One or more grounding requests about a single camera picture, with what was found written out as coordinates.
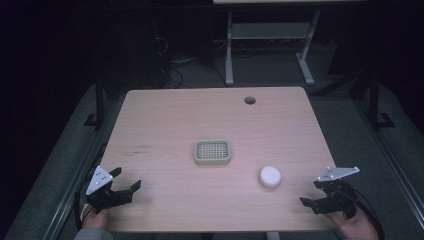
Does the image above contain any person's left hand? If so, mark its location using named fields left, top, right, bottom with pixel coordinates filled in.
left=81, top=203, right=110, bottom=230

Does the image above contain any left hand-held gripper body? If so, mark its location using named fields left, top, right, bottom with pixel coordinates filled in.
left=85, top=165, right=133, bottom=211

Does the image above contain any beige slotted soap dish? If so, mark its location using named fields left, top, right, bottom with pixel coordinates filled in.
left=193, top=138, right=232, bottom=167

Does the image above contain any grey metal stand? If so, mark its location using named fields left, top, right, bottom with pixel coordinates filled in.
left=224, top=9, right=322, bottom=88

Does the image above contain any black metal stand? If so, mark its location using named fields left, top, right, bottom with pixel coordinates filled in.
left=368, top=68, right=396, bottom=132
left=83, top=71, right=108, bottom=131

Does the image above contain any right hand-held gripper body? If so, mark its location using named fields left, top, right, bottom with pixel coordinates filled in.
left=309, top=166, right=361, bottom=220

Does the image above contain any black cable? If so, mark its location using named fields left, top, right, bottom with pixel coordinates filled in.
left=73, top=166, right=101, bottom=231
left=336, top=181, right=385, bottom=240

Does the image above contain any person's right hand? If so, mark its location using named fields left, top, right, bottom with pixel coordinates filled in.
left=326, top=203, right=380, bottom=240

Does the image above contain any round white soap bar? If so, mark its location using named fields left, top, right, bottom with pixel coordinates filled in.
left=258, top=165, right=283, bottom=189

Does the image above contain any bundle of dark floor cables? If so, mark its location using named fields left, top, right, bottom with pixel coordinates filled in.
left=151, top=34, right=228, bottom=89

